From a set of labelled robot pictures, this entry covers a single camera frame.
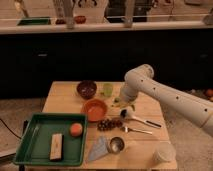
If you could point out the white paper cup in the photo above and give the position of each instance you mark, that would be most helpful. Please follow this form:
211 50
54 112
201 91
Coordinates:
164 153

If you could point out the green plastic tray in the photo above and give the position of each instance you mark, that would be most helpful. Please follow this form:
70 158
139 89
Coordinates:
35 145

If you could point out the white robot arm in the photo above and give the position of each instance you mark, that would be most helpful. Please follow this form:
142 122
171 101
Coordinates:
196 110

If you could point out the orange fruit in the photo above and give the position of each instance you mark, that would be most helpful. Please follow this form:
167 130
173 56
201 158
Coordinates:
76 129

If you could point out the dark purple bowl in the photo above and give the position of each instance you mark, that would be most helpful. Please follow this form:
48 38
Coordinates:
87 89

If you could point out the orange bowl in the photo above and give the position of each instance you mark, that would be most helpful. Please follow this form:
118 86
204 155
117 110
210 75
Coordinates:
95 110

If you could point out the bunch of dark grapes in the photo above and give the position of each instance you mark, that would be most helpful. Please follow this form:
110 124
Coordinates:
106 125

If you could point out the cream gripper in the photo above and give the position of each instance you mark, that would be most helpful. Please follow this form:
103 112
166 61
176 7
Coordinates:
118 102

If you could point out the green cup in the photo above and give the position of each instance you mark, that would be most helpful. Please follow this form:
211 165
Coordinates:
107 89

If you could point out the small metal cup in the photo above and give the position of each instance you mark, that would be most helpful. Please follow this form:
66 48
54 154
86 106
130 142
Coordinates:
116 145

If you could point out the background green tray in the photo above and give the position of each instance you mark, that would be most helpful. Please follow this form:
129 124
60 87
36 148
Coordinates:
34 21

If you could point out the grey blue cloth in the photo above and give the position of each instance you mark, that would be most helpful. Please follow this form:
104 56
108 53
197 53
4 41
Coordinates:
98 150

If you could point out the background red bowl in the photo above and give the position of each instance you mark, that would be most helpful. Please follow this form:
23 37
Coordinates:
80 19

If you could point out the wooden block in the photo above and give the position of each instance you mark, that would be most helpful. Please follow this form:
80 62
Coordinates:
56 147

